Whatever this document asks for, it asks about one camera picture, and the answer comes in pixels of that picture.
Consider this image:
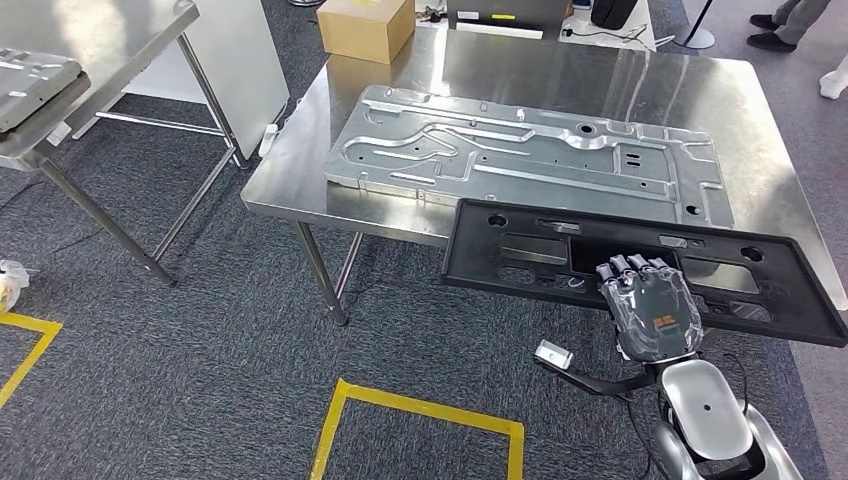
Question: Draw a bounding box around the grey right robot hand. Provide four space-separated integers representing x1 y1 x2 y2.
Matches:
594 254 705 364

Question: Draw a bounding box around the black plastic frame part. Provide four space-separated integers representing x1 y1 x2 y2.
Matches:
440 197 848 349

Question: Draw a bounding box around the stainless steel workbench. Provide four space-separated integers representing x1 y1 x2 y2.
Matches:
0 0 241 287
240 25 848 327

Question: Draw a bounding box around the stamped grey metal panel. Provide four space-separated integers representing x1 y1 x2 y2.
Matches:
0 47 93 144
323 84 737 230

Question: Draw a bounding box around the black stanchion with grey base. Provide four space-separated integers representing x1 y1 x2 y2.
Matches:
674 0 717 51

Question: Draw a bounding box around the white desk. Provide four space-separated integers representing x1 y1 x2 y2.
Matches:
410 0 658 54

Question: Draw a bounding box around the black bag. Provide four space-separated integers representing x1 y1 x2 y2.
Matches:
590 0 641 32

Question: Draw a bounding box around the grey laptop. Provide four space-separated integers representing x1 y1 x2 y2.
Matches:
445 0 573 41

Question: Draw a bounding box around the brown cardboard box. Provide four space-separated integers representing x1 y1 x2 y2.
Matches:
316 0 417 66

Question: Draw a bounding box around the white cabinet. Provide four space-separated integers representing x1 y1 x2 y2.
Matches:
122 0 291 162

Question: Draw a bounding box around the crumpled clear plastic bag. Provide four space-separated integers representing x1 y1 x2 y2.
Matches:
0 259 33 315

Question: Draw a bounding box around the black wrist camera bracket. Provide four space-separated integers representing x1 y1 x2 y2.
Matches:
537 360 660 399

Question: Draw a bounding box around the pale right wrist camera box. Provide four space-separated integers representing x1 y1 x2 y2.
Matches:
533 339 574 372

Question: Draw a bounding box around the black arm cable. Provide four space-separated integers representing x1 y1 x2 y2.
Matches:
722 352 751 416

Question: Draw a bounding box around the black power adapter cable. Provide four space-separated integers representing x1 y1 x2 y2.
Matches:
560 23 658 49

